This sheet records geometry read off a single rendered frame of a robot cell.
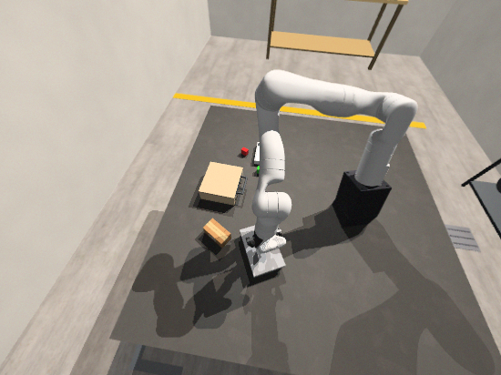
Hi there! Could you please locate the brown cardboard box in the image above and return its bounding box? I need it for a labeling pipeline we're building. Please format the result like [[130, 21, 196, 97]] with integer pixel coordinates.
[[203, 219, 231, 248]]

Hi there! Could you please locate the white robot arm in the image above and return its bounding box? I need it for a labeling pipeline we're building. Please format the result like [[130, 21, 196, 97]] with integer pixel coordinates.
[[252, 70, 417, 253]]

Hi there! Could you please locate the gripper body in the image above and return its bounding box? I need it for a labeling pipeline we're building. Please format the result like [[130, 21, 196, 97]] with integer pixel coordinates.
[[252, 229, 263, 242]]

